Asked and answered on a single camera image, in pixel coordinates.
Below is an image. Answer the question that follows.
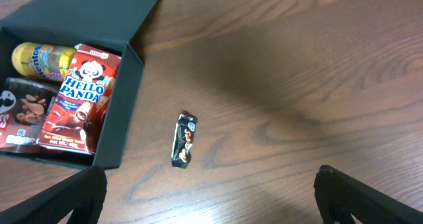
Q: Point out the red Hello Panda box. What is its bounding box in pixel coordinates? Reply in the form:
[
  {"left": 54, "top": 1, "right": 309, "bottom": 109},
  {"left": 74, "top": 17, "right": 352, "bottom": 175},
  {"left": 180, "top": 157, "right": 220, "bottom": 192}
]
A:
[{"left": 36, "top": 44, "right": 121, "bottom": 155}]

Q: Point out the black candy wrapper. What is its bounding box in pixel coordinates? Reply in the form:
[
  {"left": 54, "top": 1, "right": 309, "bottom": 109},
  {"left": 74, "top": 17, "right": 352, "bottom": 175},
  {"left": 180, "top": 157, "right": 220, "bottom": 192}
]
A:
[{"left": 171, "top": 112, "right": 198, "bottom": 169}]

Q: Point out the dark green box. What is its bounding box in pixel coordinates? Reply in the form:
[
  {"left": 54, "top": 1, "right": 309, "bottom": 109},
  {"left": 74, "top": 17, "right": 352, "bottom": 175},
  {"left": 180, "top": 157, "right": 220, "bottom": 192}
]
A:
[{"left": 1, "top": 0, "right": 158, "bottom": 169}]

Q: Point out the red Pringles can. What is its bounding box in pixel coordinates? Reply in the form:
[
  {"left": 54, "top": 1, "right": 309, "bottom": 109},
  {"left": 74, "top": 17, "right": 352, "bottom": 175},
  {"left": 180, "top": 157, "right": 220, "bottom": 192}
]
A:
[{"left": 1, "top": 77, "right": 58, "bottom": 154}]

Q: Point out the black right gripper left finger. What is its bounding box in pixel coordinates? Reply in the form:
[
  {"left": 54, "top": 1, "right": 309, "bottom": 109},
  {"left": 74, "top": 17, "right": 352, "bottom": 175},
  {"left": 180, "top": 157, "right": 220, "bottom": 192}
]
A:
[{"left": 1, "top": 166, "right": 107, "bottom": 223}]

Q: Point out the yellow snack cup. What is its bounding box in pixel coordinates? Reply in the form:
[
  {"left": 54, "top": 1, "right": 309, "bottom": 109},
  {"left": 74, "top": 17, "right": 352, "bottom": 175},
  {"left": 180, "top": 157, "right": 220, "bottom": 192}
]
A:
[{"left": 11, "top": 42, "right": 76, "bottom": 81}]

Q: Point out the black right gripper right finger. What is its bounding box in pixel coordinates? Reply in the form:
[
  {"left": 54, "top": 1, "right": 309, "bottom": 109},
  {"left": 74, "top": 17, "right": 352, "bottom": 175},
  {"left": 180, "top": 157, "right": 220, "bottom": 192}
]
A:
[{"left": 313, "top": 165, "right": 422, "bottom": 223}]

